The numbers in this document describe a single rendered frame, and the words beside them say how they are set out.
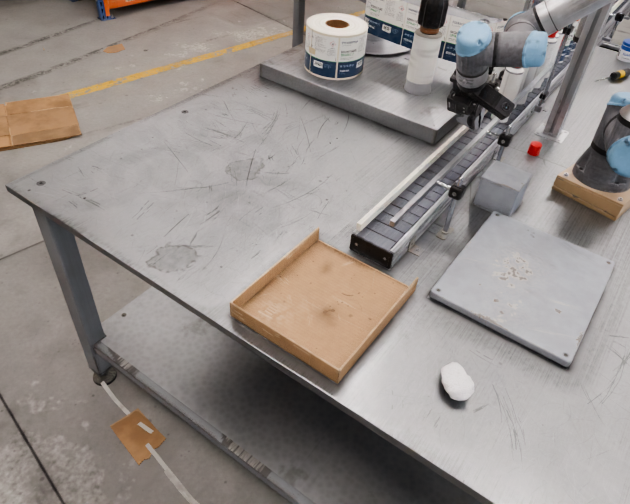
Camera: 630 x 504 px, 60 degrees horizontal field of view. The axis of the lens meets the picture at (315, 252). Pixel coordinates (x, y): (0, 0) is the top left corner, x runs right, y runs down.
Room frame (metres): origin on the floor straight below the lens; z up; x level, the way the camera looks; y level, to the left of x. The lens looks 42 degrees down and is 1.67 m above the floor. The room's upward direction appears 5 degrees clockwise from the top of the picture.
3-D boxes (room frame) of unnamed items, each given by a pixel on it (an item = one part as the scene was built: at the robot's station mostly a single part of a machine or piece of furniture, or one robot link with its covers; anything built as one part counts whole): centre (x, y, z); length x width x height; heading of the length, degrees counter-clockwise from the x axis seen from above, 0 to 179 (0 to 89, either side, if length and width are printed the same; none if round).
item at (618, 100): (1.27, -0.75, 1.04); 0.13 x 0.12 x 0.14; 166
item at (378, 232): (1.62, -0.56, 0.86); 1.65 x 0.08 x 0.04; 148
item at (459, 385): (0.60, -0.28, 0.85); 0.08 x 0.07 x 0.04; 155
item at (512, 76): (1.54, -0.52, 0.98); 0.05 x 0.05 x 0.20
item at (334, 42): (1.82, -0.01, 0.95); 0.20 x 0.20 x 0.14
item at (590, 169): (1.28, -0.75, 0.92); 0.15 x 0.15 x 0.10
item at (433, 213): (1.62, -0.56, 0.85); 1.65 x 0.11 x 0.05; 148
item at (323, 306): (0.77, -0.03, 0.85); 0.30 x 0.26 x 0.04; 148
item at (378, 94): (1.96, -0.25, 0.86); 0.80 x 0.67 x 0.05; 148
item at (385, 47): (2.08, -0.15, 0.89); 0.31 x 0.31 x 0.01
